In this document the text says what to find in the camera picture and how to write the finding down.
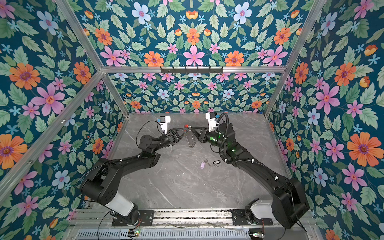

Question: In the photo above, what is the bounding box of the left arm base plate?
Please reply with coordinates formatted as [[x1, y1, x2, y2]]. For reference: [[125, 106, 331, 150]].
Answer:
[[112, 210, 155, 227]]

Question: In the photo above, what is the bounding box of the black corrugated cable conduit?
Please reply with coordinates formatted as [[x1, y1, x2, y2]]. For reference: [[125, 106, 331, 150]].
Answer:
[[215, 112, 231, 142]]

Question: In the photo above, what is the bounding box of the aluminium back top beam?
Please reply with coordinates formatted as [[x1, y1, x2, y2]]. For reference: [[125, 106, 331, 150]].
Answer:
[[102, 66, 287, 74]]

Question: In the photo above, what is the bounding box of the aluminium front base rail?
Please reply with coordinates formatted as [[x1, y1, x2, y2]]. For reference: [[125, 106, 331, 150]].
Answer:
[[66, 208, 283, 237]]

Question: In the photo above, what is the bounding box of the aluminium beam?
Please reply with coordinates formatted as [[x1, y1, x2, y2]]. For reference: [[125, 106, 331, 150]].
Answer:
[[1, 71, 104, 205], [102, 66, 287, 74]]

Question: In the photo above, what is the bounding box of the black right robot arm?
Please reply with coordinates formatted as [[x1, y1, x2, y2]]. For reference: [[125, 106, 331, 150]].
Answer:
[[187, 113, 310, 229]]

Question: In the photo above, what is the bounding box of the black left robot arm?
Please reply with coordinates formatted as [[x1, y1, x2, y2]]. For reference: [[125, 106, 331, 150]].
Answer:
[[80, 127, 191, 217]]

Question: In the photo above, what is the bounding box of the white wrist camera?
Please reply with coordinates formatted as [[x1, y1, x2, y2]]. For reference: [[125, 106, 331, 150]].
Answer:
[[205, 112, 218, 132], [159, 116, 171, 134]]

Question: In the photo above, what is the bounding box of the aluminium back left post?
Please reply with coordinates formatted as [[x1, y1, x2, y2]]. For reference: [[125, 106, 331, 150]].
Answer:
[[56, 1, 129, 119]]

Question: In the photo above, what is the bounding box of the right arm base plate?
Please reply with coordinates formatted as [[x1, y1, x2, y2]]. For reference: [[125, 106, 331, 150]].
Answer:
[[229, 209, 273, 226]]

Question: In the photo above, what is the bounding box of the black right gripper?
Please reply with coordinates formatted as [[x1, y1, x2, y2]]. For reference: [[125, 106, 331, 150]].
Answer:
[[191, 127, 228, 152]]

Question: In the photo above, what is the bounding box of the aluminium left top beam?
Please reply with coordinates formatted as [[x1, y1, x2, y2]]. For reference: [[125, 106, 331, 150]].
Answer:
[[1, 71, 104, 205]]

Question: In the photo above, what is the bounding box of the white perforated cable duct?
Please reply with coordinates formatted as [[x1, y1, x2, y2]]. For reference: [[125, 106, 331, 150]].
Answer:
[[74, 229, 251, 240]]

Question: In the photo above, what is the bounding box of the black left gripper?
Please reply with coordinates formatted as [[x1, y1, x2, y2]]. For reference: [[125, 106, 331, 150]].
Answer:
[[151, 127, 187, 154]]

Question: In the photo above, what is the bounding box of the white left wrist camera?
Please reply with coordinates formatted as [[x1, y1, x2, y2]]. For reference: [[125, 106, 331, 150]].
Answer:
[[159, 116, 171, 134]]

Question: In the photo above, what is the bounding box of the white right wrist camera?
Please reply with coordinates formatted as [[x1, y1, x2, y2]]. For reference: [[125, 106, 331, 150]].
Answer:
[[205, 112, 218, 132]]

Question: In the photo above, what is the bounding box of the black hook rail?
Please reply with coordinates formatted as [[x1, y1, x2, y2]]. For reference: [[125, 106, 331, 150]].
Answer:
[[160, 67, 224, 74]]

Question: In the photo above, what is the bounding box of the aluminium post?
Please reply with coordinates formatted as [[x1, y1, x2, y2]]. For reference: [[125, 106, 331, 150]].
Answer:
[[264, 0, 327, 119], [56, 1, 129, 119]]

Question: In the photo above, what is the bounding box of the aluminium back right post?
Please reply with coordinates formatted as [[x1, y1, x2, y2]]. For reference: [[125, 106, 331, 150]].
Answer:
[[264, 0, 327, 119]]

